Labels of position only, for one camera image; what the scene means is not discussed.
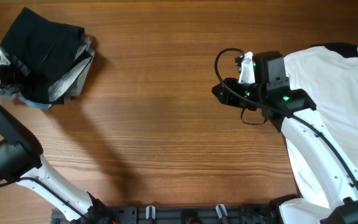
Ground white t-shirt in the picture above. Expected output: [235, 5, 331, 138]
[283, 44, 358, 209]

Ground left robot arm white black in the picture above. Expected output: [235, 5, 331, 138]
[0, 81, 117, 223]

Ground folded blue jeans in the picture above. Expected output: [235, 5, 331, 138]
[18, 95, 52, 110]

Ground folded grey trousers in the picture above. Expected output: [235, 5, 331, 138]
[0, 35, 95, 105]

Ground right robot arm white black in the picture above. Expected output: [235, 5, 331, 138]
[211, 78, 358, 223]

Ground black shorts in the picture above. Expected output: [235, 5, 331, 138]
[0, 7, 85, 104]

